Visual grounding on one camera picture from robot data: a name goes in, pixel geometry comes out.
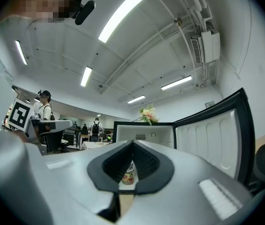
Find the pink and white flower bouquet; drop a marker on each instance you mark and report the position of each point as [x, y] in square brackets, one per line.
[149, 115]

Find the black head-mounted camera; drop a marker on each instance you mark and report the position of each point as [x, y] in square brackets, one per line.
[83, 12]

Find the table with white cloth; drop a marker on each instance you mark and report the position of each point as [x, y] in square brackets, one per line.
[92, 145]

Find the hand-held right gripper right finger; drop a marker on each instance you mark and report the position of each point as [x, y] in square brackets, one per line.
[181, 191]

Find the black fridge with white interior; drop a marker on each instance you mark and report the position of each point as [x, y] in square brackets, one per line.
[207, 137]

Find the white ceiling pipes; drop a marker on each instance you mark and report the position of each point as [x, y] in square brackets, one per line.
[200, 6]

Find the long ceiling light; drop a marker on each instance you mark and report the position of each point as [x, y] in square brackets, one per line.
[136, 99]
[86, 76]
[120, 15]
[21, 52]
[176, 82]

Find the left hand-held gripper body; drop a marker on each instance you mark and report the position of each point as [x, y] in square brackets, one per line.
[20, 115]

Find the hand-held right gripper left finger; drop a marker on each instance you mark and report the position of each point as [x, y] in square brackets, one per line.
[71, 184]

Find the small framed wall picture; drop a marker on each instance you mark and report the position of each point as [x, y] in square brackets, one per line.
[209, 104]

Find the red label drink can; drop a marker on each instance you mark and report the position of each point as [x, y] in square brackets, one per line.
[129, 176]

